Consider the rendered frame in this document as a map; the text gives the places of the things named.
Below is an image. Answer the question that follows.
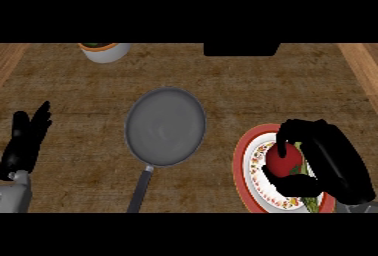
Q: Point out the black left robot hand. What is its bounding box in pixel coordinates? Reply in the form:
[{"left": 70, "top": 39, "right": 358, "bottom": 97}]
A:
[{"left": 0, "top": 100, "right": 55, "bottom": 182}]

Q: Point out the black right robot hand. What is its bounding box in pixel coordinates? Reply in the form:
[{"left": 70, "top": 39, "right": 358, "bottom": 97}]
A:
[{"left": 260, "top": 118, "right": 378, "bottom": 206}]

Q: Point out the red-rimmed white patterned plate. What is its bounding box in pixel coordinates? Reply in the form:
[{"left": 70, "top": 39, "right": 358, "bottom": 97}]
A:
[{"left": 232, "top": 123, "right": 338, "bottom": 214}]

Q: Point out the grey frying pan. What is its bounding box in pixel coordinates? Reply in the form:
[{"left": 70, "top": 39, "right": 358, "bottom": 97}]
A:
[{"left": 124, "top": 86, "right": 208, "bottom": 214}]

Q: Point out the white pot with orange rim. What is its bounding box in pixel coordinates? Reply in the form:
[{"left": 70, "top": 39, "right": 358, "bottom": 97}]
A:
[{"left": 77, "top": 42, "right": 133, "bottom": 64}]

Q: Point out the brown woven placemat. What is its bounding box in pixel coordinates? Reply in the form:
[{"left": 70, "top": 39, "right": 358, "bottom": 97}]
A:
[{"left": 0, "top": 42, "right": 378, "bottom": 214}]

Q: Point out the black appliance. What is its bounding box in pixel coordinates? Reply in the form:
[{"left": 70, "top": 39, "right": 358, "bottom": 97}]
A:
[{"left": 202, "top": 42, "right": 282, "bottom": 57}]

